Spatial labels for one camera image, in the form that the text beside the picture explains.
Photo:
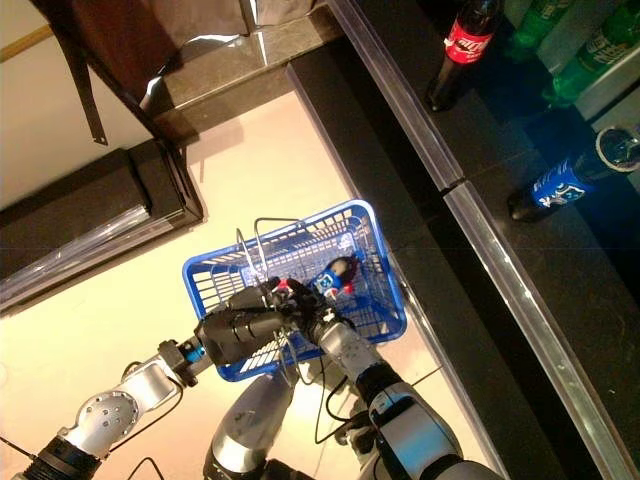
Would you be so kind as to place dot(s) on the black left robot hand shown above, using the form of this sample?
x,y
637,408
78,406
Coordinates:
x,y
235,330

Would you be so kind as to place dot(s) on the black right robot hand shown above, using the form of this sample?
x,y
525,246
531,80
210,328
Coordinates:
x,y
305,307

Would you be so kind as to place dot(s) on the Pepsi bottle with neck collar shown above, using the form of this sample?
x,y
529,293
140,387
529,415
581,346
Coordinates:
x,y
330,282
560,192

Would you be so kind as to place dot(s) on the blue plastic shopping basket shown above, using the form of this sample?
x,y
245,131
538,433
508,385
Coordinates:
x,y
395,310

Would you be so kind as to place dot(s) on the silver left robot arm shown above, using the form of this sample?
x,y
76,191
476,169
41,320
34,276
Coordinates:
x,y
110,405

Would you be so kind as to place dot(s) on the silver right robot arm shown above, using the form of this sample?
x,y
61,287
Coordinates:
x,y
400,425

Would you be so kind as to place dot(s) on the silver left robot leg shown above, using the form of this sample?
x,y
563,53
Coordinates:
x,y
240,435

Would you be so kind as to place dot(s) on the black display stand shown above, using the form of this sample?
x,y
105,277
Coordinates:
x,y
75,210

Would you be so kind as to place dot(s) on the dark marble plinth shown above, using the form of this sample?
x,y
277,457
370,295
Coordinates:
x,y
225,70

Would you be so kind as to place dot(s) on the black middle shelf board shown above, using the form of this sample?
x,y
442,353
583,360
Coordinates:
x,y
500,130
575,300

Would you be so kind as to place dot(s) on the Coca-Cola bottle red cap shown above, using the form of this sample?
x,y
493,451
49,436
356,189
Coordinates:
x,y
467,45

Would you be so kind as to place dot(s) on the green Sprite bottle yellow cap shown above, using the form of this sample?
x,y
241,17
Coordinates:
x,y
595,60
535,25

